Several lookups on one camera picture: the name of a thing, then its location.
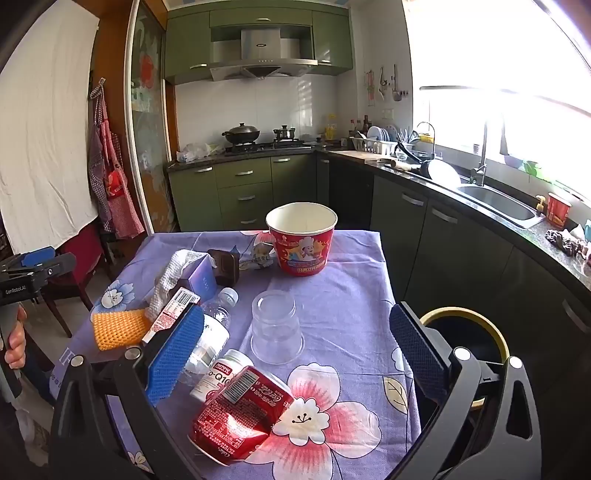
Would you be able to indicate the bright window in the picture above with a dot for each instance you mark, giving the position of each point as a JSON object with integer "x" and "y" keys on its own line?
{"x": 498, "y": 69}

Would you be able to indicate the white supplement bottle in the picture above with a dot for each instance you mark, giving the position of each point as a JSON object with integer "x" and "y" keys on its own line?
{"x": 233, "y": 362}

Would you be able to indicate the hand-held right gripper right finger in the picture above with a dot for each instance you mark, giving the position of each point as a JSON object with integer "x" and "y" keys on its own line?
{"x": 415, "y": 355}

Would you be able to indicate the black yellow-rimmed trash bin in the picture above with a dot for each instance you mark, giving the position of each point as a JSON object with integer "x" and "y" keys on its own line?
{"x": 461, "y": 314}

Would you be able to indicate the crushed red soda can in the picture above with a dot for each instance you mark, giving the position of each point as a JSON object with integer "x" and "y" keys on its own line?
{"x": 240, "y": 415}

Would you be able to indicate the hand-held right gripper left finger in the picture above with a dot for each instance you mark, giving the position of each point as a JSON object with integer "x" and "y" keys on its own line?
{"x": 175, "y": 355}

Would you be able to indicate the person's left hand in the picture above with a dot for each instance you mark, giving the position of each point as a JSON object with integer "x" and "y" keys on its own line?
{"x": 17, "y": 344}

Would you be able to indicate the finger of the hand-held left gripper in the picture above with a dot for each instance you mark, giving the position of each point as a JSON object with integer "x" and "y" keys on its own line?
{"x": 39, "y": 255}
{"x": 60, "y": 266}

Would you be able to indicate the yellow oil bottle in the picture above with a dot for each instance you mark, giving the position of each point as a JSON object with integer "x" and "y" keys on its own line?
{"x": 330, "y": 128}

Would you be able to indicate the red cup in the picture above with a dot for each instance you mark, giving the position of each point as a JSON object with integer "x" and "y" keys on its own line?
{"x": 558, "y": 212}

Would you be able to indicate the red paper bucket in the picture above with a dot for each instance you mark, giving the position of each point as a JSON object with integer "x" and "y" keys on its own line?
{"x": 302, "y": 244}

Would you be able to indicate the white dish rack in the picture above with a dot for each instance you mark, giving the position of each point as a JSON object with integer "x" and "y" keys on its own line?
{"x": 376, "y": 144}

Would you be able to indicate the green lower cabinet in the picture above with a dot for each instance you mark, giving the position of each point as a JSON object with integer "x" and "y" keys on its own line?
{"x": 244, "y": 194}

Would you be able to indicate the clear plastic cup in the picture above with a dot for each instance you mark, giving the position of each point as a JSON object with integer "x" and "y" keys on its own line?
{"x": 277, "y": 330}

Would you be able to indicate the clear plastic water bottle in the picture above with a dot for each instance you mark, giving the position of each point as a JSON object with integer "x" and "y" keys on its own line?
{"x": 217, "y": 318}

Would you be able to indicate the black wok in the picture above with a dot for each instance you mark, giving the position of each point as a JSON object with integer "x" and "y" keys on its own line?
{"x": 242, "y": 134}

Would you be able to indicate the green cabinet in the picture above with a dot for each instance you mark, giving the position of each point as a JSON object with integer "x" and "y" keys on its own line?
{"x": 189, "y": 41}
{"x": 244, "y": 194}

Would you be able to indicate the frosted glass sliding door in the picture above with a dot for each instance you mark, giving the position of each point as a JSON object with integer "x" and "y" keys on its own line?
{"x": 150, "y": 115}

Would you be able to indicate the black cooking pot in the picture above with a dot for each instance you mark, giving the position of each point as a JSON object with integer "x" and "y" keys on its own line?
{"x": 285, "y": 133}

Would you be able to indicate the dark crumpled rag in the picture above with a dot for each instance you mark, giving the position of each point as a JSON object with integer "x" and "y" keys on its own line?
{"x": 561, "y": 240}

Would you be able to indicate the green upper cabinet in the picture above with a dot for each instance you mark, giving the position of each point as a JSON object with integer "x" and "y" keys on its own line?
{"x": 189, "y": 41}

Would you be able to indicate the purple cardboard box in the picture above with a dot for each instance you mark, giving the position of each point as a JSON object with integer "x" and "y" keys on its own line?
{"x": 201, "y": 281}

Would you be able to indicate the orange foam net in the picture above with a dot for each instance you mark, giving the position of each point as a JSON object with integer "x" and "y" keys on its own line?
{"x": 117, "y": 328}

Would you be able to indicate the gas stove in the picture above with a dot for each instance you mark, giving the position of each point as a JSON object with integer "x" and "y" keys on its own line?
{"x": 268, "y": 146}

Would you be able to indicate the clear plastic bag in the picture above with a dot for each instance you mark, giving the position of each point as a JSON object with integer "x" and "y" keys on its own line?
{"x": 196, "y": 152}

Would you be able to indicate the hanging kitchen utensils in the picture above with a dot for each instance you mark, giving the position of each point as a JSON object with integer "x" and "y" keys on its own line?
{"x": 383, "y": 85}

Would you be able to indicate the steel sink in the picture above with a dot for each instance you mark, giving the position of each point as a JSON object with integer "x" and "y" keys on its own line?
{"x": 503, "y": 203}

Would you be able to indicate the wooden cutting board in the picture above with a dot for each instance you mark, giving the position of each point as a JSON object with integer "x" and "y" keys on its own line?
{"x": 364, "y": 156}

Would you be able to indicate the printed wrapper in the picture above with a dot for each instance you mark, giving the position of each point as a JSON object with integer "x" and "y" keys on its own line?
{"x": 261, "y": 256}

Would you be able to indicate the red wooden chair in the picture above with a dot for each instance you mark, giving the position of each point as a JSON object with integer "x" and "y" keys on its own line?
{"x": 85, "y": 258}

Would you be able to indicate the white hanging sheet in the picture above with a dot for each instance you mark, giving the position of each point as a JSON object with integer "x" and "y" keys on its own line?
{"x": 41, "y": 129}

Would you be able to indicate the brown plastic tray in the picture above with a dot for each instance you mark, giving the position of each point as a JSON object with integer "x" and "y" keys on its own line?
{"x": 225, "y": 268}

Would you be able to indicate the red checked apron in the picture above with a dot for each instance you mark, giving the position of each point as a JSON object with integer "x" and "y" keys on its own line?
{"x": 115, "y": 184}

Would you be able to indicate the purple floral tablecloth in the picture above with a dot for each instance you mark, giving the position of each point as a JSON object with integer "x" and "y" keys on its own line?
{"x": 341, "y": 295}

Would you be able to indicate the white cloth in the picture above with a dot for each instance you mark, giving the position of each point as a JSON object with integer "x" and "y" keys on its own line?
{"x": 168, "y": 272}

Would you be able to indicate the steel faucet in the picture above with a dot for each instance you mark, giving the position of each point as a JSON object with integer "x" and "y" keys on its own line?
{"x": 482, "y": 157}

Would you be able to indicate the steel range hood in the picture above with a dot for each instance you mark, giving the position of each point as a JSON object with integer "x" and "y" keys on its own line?
{"x": 263, "y": 50}

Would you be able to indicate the dark lower cabinet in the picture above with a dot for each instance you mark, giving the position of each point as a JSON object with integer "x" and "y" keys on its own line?
{"x": 461, "y": 258}

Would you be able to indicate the wooden rolling pin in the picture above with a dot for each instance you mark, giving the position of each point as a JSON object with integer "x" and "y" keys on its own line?
{"x": 399, "y": 165}

